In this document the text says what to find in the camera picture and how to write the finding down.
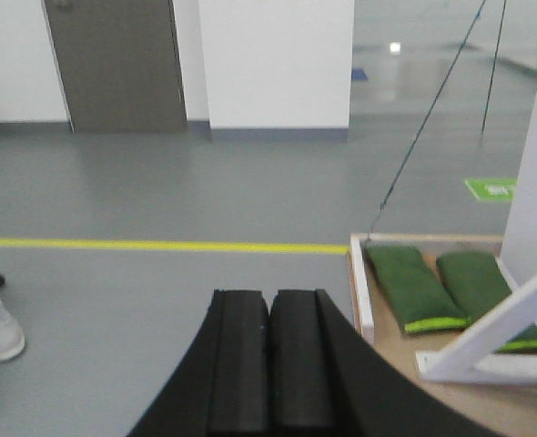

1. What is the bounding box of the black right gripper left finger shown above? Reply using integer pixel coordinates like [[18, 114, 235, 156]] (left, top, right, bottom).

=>
[[130, 290, 269, 436]]

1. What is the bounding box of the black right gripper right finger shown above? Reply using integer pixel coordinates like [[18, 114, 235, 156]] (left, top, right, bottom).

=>
[[270, 290, 494, 436]]

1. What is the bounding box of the grey room door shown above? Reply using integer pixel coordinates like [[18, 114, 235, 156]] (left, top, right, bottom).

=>
[[43, 0, 187, 134]]

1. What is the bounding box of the green sandbag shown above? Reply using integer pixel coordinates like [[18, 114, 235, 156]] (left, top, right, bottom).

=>
[[436, 250, 537, 354], [364, 246, 470, 335]]

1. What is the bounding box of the plywood base platform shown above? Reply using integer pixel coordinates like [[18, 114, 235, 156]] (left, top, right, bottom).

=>
[[349, 233, 537, 436]]

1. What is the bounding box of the white sneaker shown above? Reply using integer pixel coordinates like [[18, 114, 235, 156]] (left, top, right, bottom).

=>
[[0, 300, 25, 362]]

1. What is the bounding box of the green floor sign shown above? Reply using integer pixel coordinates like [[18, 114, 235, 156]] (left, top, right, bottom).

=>
[[464, 178, 517, 203]]

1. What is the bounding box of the dark blue rope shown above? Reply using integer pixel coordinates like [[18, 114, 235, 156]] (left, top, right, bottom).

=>
[[368, 0, 488, 236]]

